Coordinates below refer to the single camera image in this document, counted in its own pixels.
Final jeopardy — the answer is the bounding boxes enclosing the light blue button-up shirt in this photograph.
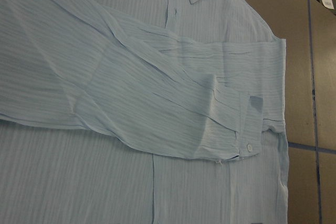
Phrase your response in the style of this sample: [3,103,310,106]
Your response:
[1,0,289,223]

